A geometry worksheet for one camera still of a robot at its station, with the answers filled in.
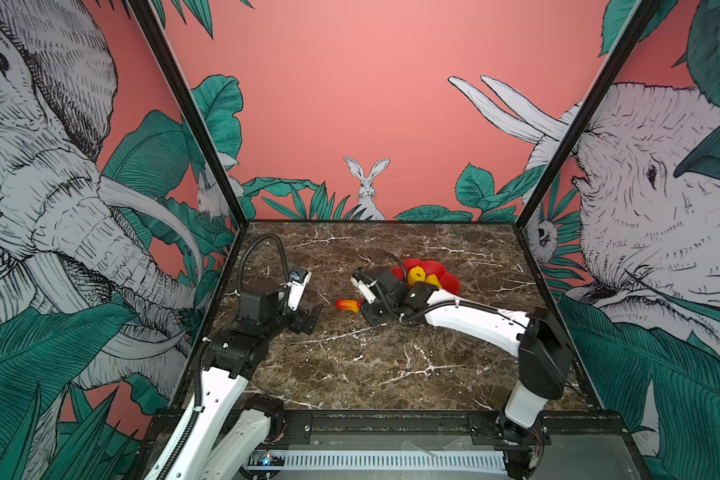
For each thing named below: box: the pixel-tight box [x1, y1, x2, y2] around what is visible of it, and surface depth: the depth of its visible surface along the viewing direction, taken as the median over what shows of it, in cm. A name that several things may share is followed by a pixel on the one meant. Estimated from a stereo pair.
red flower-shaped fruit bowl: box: [392, 259, 461, 296], surface depth 103 cm
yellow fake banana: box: [425, 273, 443, 289], surface depth 102 cm
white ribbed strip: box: [285, 451, 508, 472], surface depth 71 cm
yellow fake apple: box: [408, 266, 426, 286], surface depth 100 cm
